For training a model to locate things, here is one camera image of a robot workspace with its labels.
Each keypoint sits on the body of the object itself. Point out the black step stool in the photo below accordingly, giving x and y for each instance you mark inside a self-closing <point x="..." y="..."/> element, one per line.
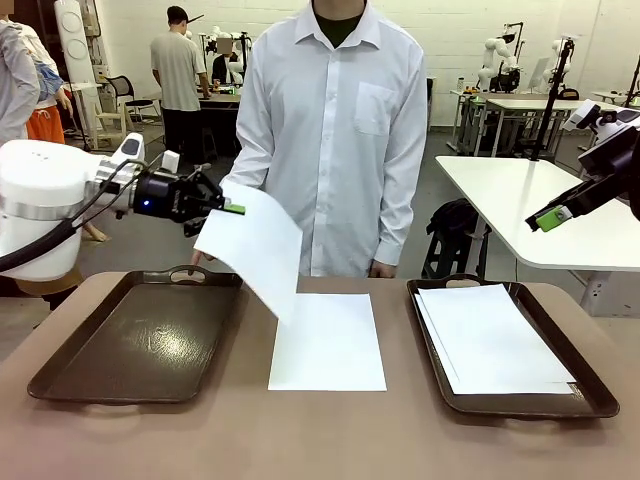
<point x="450" y="255"/>

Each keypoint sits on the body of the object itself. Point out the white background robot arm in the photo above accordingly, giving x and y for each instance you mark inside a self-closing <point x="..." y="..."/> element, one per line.
<point x="556" y="47"/>
<point x="487" y="55"/>

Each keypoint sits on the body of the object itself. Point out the tall white column unit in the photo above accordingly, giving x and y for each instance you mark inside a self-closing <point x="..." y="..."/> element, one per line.
<point x="75" y="45"/>

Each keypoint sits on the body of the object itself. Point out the white A4 paper stack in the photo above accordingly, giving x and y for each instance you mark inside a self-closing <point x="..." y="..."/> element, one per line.
<point x="335" y="350"/>

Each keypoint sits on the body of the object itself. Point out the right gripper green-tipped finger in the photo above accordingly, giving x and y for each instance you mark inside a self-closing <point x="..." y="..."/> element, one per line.
<point x="552" y="220"/>
<point x="585" y="187"/>

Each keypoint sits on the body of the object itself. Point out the person's left forearm white sleeve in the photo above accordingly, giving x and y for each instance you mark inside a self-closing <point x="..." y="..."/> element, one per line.
<point x="400" y="220"/>

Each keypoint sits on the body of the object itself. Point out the person's left hand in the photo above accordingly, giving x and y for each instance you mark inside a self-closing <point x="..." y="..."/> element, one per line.
<point x="384" y="271"/>

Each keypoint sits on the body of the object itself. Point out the white monitor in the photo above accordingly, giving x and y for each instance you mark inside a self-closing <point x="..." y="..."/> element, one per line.
<point x="539" y="72"/>

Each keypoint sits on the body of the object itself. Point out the seated background person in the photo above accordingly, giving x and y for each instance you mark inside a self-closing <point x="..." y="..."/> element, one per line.
<point x="222" y="70"/>

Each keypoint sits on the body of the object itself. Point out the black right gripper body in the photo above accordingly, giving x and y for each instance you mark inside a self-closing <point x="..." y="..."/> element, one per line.
<point x="620" y="165"/>

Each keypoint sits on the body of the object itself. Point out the dark background workbench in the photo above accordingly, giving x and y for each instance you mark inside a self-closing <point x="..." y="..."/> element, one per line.
<point x="222" y="102"/>

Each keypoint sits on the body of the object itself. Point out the person's right forearm white sleeve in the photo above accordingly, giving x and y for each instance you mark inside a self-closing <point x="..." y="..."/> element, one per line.
<point x="242" y="170"/>

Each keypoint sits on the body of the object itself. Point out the white rounded table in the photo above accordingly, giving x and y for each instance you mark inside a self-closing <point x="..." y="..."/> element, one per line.
<point x="500" y="190"/>

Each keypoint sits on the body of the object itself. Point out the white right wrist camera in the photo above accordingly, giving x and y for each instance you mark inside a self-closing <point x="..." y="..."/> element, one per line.
<point x="582" y="115"/>

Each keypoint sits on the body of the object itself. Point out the small white bottle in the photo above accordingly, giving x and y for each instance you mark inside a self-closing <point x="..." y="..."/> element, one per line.
<point x="461" y="85"/>

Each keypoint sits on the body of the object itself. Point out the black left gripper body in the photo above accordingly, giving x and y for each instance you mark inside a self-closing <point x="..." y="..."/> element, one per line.
<point x="175" y="197"/>

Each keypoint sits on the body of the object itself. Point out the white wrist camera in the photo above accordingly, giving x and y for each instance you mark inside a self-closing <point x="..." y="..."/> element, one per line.
<point x="582" y="115"/>
<point x="170" y="161"/>

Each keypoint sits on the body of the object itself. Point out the white folding chair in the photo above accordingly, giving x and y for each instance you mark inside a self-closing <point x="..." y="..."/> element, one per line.
<point x="107" y="122"/>

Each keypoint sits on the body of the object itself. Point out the long white background table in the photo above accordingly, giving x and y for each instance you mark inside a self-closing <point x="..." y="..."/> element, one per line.
<point x="540" y="104"/>

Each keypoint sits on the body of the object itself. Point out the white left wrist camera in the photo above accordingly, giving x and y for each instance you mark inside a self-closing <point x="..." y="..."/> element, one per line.
<point x="170" y="161"/>

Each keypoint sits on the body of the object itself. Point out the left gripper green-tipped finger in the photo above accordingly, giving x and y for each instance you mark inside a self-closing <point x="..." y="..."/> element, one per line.
<point x="192" y="229"/>
<point x="235" y="207"/>

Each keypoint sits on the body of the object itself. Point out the person in grey t-shirt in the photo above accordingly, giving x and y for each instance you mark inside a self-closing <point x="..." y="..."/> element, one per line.
<point x="177" y="75"/>

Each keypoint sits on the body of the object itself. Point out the mannequin with orange trousers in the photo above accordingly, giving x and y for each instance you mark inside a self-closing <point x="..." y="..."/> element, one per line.
<point x="45" y="125"/>

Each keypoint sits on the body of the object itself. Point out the black office chair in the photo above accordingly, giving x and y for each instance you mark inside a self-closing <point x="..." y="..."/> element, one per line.
<point x="120" y="87"/>

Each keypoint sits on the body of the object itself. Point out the black tripod pole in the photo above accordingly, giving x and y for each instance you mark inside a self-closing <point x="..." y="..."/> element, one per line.
<point x="552" y="100"/>

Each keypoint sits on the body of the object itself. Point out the black background chair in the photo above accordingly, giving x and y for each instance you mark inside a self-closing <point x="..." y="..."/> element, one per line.
<point x="430" y="100"/>

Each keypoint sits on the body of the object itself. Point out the brown plastic tray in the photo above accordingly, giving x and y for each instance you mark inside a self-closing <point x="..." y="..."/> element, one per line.
<point x="125" y="350"/>
<point x="590" y="400"/>

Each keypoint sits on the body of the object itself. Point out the person's right hand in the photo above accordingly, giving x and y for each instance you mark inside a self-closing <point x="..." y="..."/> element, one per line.
<point x="202" y="257"/>

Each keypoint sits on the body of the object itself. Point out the person in white shirt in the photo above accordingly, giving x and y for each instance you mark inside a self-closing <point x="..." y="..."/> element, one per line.
<point x="335" y="150"/>

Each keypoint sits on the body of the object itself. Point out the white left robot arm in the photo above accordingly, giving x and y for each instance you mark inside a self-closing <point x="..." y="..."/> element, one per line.
<point x="40" y="200"/>

